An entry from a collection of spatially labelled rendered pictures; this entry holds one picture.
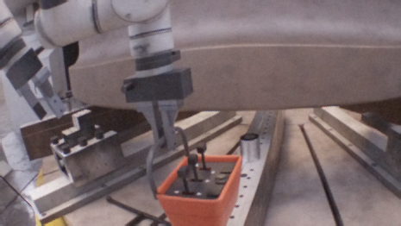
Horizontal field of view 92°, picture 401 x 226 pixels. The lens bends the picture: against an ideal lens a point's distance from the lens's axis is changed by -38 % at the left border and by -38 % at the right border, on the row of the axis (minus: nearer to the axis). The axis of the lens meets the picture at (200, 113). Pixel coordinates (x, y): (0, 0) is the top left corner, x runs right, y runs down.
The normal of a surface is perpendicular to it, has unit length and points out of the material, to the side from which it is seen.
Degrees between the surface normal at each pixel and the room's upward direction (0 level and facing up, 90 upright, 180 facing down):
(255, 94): 90
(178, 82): 90
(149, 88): 90
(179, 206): 97
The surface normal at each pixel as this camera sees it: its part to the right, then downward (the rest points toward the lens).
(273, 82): -0.28, 0.31
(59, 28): 0.15, 0.72
